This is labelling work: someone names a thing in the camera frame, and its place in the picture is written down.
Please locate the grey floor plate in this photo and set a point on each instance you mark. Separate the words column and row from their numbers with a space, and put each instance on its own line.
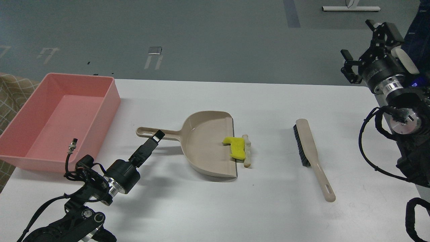
column 155, row 50

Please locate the beige plastic dustpan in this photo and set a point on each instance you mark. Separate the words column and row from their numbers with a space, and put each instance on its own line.
column 201, row 139

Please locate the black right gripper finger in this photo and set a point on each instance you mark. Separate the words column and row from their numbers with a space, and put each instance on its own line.
column 347, row 69
column 385, row 38

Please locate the white table leg base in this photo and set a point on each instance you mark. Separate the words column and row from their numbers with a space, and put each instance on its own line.
column 351, row 6

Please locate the white foam stick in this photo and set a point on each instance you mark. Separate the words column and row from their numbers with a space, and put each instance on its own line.
column 247, row 149

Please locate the yellow sponge piece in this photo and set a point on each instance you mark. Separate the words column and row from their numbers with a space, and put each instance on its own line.
column 237, row 147

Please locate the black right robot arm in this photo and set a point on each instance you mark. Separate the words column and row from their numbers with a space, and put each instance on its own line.
column 405, row 119

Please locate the beige checkered cloth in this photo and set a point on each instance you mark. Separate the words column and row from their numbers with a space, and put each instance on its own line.
column 14, row 92

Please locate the pink plastic bin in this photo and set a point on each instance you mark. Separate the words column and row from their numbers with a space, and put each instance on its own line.
column 62, row 108

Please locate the beige hand brush black bristles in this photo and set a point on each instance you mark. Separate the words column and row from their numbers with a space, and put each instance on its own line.
column 309, row 156

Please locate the white office chair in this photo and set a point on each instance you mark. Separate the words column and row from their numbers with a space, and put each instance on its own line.
column 405, row 60

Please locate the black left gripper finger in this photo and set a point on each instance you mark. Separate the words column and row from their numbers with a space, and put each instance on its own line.
column 145, row 150

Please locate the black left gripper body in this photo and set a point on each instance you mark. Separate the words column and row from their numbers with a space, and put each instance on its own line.
column 123, row 175

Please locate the person in teal jacket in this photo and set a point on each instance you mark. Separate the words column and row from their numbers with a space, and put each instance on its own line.
column 417, row 40

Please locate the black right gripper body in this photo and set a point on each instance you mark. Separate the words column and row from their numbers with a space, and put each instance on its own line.
column 373, row 73

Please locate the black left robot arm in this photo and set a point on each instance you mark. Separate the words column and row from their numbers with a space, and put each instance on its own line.
column 81, row 223

